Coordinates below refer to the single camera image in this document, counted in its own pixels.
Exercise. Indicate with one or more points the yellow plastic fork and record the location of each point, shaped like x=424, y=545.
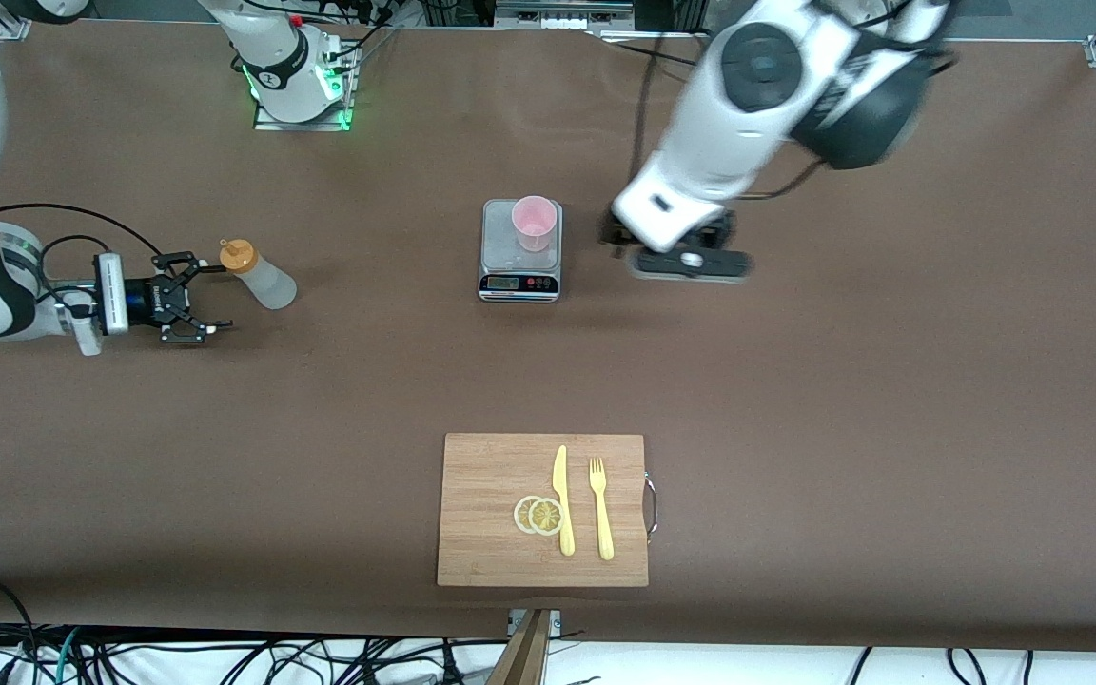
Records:
x=604, y=533

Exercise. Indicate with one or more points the translucent sauce bottle orange cap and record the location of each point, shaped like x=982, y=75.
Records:
x=267, y=281

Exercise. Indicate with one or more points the small metal bracket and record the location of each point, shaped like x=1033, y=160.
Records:
x=556, y=623

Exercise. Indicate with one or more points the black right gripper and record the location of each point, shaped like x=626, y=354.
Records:
x=142, y=299

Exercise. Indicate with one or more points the yellow plastic knife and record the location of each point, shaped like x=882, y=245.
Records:
x=566, y=528

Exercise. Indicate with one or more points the lemon slice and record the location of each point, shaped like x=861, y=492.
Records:
x=545, y=517
x=519, y=515

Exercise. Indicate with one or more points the bamboo cutting board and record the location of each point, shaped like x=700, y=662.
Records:
x=481, y=476

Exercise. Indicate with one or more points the silver digital kitchen scale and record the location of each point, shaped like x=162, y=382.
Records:
x=500, y=243

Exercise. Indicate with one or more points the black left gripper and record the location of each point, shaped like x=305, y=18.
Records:
x=716, y=228

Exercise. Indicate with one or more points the pink plastic cup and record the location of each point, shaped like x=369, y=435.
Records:
x=534, y=224

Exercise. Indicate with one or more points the wooden post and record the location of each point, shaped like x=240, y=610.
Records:
x=524, y=661

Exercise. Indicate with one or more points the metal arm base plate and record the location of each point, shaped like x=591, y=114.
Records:
x=301, y=126

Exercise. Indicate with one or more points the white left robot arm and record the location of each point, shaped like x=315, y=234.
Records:
x=719, y=133

